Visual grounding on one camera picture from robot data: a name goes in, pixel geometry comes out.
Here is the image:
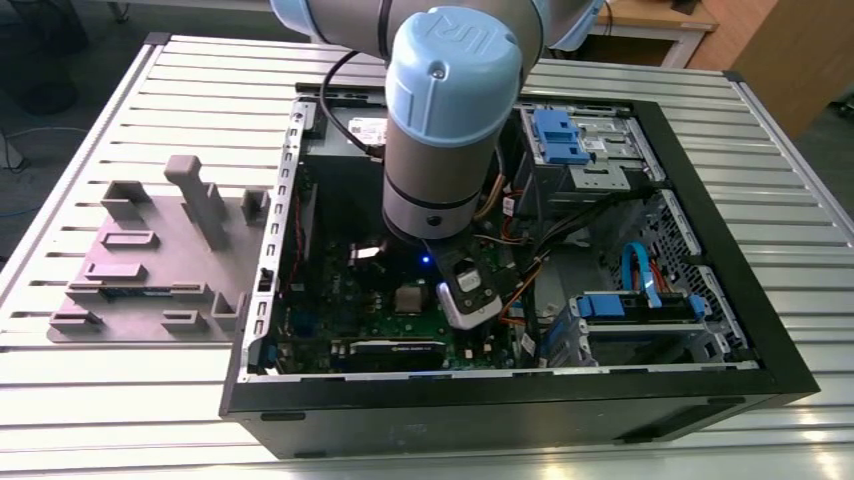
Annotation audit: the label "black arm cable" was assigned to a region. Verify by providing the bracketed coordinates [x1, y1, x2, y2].
[317, 49, 388, 164]

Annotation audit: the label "orange data wire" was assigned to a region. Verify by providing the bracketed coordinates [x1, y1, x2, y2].
[498, 269, 539, 329]

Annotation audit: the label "silver topped CPU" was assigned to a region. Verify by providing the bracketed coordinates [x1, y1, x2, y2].
[392, 284, 427, 315]

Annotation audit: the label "blue plastic drive latch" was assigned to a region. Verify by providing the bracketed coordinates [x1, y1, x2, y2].
[531, 108, 595, 165]

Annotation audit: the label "thin multicoloured wire bundle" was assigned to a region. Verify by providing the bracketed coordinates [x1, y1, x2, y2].
[479, 232, 539, 247]

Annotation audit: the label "grey parts rack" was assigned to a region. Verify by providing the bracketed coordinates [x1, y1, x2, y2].
[47, 154, 281, 346]

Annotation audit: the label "black PC case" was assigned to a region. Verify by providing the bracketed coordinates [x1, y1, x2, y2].
[217, 82, 820, 460]

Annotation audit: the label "red black twisted wire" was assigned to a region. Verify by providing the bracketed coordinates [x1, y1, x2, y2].
[284, 212, 307, 304]

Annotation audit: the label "black CPU socket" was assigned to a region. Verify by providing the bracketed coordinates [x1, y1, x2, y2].
[384, 279, 432, 321]

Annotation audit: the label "black graphics card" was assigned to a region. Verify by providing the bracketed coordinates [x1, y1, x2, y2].
[329, 338, 449, 374]

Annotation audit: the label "RAM stick with label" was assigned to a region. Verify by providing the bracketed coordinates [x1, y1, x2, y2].
[97, 286, 180, 300]

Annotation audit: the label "silver metal disk bay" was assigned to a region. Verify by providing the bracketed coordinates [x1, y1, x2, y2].
[564, 294, 732, 369]

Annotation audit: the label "black office chair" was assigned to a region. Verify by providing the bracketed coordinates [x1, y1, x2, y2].
[0, 0, 92, 116]

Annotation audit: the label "hard disk in blue carrier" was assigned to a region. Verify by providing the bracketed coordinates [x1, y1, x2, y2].
[574, 292, 708, 324]

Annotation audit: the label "wooden cabinet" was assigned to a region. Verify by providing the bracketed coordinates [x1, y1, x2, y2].
[686, 0, 854, 139]

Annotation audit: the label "grey power supply unit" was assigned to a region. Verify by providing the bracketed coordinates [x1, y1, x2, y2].
[297, 105, 392, 246]

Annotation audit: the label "green motherboard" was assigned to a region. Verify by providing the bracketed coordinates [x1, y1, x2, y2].
[273, 233, 520, 375]

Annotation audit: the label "silver metal drive cage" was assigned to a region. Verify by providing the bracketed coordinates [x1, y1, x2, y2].
[516, 103, 668, 217]

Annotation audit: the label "wooden desk white frame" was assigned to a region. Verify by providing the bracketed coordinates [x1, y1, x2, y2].
[586, 0, 720, 69]

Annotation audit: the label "tan braided arm cable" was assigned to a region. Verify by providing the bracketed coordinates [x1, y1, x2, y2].
[476, 144, 512, 219]

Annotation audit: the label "blue flat data wire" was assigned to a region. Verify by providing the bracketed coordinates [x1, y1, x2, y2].
[619, 240, 667, 309]

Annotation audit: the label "red orange disk wires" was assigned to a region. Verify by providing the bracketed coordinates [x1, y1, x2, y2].
[651, 262, 676, 296]

